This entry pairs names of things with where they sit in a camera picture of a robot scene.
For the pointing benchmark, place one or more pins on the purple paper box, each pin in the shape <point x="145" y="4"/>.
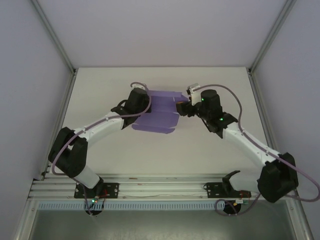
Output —
<point x="162" y="120"/>

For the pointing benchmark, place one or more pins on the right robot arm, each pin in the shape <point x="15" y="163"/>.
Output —
<point x="250" y="147"/>

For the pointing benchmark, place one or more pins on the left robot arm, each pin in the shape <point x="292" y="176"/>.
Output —
<point x="100" y="127"/>

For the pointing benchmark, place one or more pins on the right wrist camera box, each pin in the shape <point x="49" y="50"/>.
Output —
<point x="193" y="90"/>

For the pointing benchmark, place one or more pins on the aluminium table side rail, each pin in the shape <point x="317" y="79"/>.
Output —
<point x="257" y="100"/>
<point x="66" y="100"/>

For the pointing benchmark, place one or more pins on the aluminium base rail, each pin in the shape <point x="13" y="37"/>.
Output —
<point x="162" y="186"/>

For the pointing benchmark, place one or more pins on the aluminium frame post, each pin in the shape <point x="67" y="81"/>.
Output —
<point x="271" y="35"/>
<point x="53" y="36"/>

